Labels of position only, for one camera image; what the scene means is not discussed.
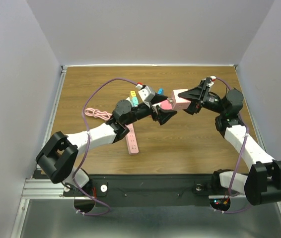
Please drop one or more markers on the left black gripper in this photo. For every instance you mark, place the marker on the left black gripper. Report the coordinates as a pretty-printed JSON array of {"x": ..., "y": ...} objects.
[{"x": 162, "y": 115}]

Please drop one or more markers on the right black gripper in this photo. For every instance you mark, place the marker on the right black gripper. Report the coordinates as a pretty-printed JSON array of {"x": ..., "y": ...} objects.
[{"x": 199, "y": 93}]

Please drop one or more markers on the pink triangular power strip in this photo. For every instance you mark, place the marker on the pink triangular power strip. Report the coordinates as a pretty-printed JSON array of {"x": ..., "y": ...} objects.
[{"x": 166, "y": 105}]

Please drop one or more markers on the pink cube adapter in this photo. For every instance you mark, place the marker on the pink cube adapter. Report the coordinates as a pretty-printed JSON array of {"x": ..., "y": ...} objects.
[{"x": 179, "y": 103}]

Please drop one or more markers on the pink long power strip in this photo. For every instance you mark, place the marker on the pink long power strip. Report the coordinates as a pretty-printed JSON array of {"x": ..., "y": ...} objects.
[{"x": 131, "y": 141}]

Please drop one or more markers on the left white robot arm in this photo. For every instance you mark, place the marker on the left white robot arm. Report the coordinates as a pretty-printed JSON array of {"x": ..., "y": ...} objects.
[{"x": 58, "y": 155}]

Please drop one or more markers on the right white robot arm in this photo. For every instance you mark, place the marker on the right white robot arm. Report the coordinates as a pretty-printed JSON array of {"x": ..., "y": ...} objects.
[{"x": 262, "y": 184}]

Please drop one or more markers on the blue plug adapter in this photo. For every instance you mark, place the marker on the blue plug adapter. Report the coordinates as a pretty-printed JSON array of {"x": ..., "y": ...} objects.
[{"x": 161, "y": 91}]

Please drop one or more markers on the teal usb charger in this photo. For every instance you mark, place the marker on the teal usb charger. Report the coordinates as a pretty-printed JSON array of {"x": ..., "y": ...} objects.
[{"x": 134, "y": 101}]

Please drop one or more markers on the yellow usb charger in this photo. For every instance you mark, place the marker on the yellow usb charger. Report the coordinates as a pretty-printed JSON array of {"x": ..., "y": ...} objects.
[{"x": 132, "y": 94}]

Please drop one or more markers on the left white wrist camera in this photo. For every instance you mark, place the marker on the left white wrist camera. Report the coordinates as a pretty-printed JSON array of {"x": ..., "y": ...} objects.
[{"x": 146, "y": 93}]

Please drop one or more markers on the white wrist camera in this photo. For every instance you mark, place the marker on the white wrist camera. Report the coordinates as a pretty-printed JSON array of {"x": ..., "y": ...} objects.
[
  {"x": 146, "y": 93},
  {"x": 209, "y": 81}
]

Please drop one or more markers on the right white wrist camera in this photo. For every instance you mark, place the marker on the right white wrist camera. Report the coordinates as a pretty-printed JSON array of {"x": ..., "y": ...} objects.
[{"x": 209, "y": 81}]

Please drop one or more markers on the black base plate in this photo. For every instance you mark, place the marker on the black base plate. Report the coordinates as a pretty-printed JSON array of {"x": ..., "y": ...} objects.
[{"x": 145, "y": 191}]

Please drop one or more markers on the aluminium frame rail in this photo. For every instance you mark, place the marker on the aluminium frame rail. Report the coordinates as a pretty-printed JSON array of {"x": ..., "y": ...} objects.
[{"x": 44, "y": 188}]

